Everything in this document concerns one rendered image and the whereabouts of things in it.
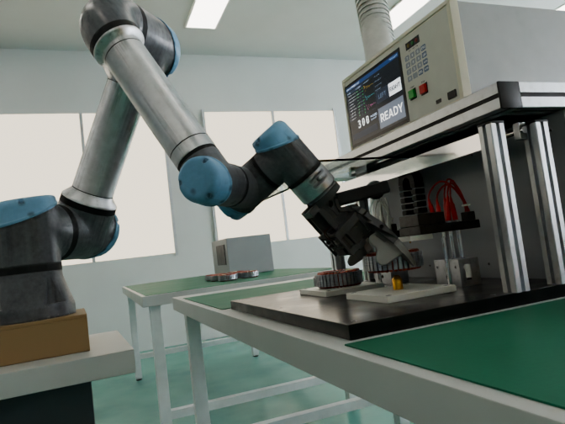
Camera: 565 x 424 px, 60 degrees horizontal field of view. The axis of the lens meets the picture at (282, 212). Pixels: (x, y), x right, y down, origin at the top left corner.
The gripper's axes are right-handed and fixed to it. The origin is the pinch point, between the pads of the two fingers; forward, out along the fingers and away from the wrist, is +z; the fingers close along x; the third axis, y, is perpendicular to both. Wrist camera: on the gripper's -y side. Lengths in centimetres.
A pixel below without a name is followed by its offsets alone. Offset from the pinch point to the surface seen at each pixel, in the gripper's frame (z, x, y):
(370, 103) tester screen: -22.3, -20.6, -33.5
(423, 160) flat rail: -9.6, 0.9, -19.2
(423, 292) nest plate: 4.3, 7.6, 3.5
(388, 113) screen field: -18.6, -13.5, -30.6
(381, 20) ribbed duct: -33, -118, -139
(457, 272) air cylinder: 10.2, 3.1, -7.1
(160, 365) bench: 15, -160, 50
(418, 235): -1.2, 3.0, -6.0
